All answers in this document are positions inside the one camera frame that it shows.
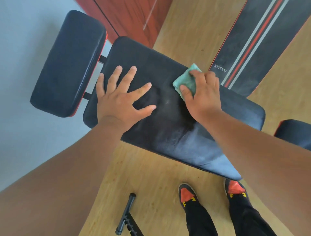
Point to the person's left forearm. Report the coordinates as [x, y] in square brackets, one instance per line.
[56, 182]

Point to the red black shoe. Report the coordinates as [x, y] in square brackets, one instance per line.
[235, 187]
[187, 193]

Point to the black weight bench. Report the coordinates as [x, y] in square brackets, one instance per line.
[165, 126]

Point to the person's right forearm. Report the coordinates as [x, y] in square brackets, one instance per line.
[267, 165]

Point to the person's right hand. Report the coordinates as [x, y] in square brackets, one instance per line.
[206, 102]

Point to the green cleaning cloth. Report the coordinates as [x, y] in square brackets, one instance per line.
[185, 79]

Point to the striped black sit-up bench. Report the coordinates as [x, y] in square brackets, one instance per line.
[243, 36]

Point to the black trousers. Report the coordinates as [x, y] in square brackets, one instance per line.
[201, 221]

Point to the red black right shoe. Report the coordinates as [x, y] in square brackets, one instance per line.
[235, 187]

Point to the red black left shoe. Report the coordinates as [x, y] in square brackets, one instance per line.
[187, 193]

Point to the person's left hand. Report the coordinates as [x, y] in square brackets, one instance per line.
[116, 109]

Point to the red-brown wooden door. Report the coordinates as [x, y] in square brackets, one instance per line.
[126, 17]

